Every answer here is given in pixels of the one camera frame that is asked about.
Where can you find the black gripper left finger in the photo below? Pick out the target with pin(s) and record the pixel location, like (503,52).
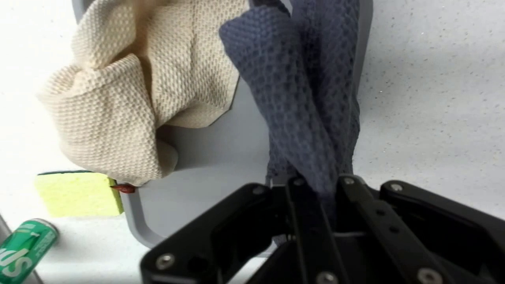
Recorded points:
(213,246)

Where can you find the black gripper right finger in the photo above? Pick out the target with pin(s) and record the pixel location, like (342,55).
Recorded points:
(427,238)

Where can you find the beige waffle towel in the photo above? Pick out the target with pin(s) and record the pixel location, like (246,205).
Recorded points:
(139,64)

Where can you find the dark blue waffle towel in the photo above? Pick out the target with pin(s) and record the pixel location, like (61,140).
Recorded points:
(298,63)

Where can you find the grey plastic tray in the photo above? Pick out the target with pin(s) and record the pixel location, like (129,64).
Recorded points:
(236,148)

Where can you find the small red object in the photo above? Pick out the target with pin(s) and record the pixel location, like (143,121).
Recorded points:
(123,188)

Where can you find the yellow green sponge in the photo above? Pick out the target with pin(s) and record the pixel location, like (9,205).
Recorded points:
(77,194)

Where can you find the green soap bottle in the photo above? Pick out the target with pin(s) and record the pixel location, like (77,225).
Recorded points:
(23,249)

